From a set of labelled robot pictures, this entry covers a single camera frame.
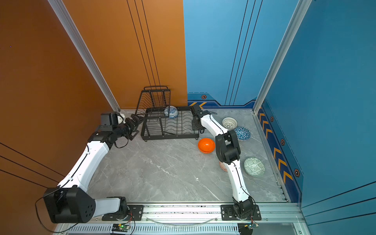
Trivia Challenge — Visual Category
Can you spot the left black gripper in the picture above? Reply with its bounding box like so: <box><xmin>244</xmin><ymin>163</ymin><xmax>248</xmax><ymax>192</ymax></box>
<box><xmin>113</xmin><ymin>114</ymin><xmax>145</xmax><ymax>140</ymax></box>

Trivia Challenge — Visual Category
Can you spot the blue floral white bowl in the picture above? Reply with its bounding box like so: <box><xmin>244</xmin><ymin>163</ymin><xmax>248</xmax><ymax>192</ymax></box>
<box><xmin>164</xmin><ymin>106</ymin><xmax>179</xmax><ymax>119</ymax></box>

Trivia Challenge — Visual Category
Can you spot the black wire dish rack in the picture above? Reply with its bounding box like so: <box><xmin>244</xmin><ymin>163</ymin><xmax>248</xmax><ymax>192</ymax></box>
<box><xmin>135</xmin><ymin>86</ymin><xmax>200</xmax><ymax>142</ymax></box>

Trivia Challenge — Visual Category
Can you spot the orange plastic bowl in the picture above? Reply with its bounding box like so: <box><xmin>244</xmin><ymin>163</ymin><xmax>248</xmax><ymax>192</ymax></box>
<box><xmin>198</xmin><ymin>138</ymin><xmax>215</xmax><ymax>154</ymax></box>

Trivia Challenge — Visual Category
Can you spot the red geometric pattern bowl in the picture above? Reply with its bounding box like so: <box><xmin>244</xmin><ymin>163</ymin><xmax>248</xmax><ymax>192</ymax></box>
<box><xmin>219</xmin><ymin>162</ymin><xmax>227</xmax><ymax>172</ymax></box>

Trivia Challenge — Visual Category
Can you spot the green geometric pattern bowl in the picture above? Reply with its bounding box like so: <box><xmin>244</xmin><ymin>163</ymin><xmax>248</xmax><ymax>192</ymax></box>
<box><xmin>244</xmin><ymin>157</ymin><xmax>265</xmax><ymax>177</ymax></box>

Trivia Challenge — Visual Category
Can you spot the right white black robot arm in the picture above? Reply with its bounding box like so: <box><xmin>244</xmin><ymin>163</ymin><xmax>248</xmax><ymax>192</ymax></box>
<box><xmin>191</xmin><ymin>104</ymin><xmax>256</xmax><ymax>220</ymax></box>

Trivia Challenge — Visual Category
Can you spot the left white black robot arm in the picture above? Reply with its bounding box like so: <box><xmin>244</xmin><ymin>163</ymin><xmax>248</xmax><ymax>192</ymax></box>
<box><xmin>42</xmin><ymin>113</ymin><xmax>144</xmax><ymax>224</ymax></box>

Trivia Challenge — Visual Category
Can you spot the white lattice pattern bowl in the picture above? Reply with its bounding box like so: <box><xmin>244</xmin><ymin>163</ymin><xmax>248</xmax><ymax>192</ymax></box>
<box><xmin>222</xmin><ymin>117</ymin><xmax>238</xmax><ymax>130</ymax></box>

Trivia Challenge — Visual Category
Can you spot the blue dotted pattern bowl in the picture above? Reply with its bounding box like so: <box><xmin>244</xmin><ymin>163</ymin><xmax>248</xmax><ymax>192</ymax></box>
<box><xmin>234</xmin><ymin>126</ymin><xmax>251</xmax><ymax>142</ymax></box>

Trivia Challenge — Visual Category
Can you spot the left green circuit board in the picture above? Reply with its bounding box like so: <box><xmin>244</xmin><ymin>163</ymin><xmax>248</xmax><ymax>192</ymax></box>
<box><xmin>111</xmin><ymin>223</ymin><xmax>131</xmax><ymax>234</ymax></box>

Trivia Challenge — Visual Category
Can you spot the green circuit board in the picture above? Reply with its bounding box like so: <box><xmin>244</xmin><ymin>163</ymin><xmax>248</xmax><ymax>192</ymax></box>
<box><xmin>238</xmin><ymin>222</ymin><xmax>259</xmax><ymax>235</ymax></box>
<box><xmin>111</xmin><ymin>223</ymin><xmax>131</xmax><ymax>234</ymax></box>

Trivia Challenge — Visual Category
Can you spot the right green circuit board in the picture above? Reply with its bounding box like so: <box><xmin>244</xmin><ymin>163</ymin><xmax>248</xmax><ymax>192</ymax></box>
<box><xmin>238</xmin><ymin>222</ymin><xmax>259</xmax><ymax>235</ymax></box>

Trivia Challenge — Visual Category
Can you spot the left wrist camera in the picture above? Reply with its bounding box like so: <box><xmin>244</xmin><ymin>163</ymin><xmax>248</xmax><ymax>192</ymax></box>
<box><xmin>100</xmin><ymin>112</ymin><xmax>124</xmax><ymax>126</ymax></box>

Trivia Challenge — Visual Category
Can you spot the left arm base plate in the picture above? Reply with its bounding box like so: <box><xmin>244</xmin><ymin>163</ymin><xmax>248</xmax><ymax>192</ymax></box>
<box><xmin>102</xmin><ymin>205</ymin><xmax>144</xmax><ymax>222</ymax></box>

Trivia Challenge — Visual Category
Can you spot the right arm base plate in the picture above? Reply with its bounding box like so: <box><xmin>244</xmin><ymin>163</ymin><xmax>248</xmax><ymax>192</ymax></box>
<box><xmin>220</xmin><ymin>205</ymin><xmax>262</xmax><ymax>221</ymax></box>

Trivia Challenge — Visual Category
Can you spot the aluminium front rail frame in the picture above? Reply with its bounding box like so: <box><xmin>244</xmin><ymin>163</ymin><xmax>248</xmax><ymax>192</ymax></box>
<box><xmin>56</xmin><ymin>202</ymin><xmax>310</xmax><ymax>235</ymax></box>

